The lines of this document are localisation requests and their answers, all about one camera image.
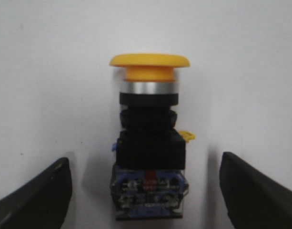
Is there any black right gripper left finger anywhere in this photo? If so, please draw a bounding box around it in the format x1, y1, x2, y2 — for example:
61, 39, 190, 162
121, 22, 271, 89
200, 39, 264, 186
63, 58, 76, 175
0, 157, 72, 229

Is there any yellow push button switch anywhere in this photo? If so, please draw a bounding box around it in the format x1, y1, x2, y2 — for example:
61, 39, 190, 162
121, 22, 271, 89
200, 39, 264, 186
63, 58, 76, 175
110, 53, 194, 221

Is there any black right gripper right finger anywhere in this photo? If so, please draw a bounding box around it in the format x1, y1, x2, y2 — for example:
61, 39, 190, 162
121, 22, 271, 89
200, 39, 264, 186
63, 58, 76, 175
219, 152, 292, 229

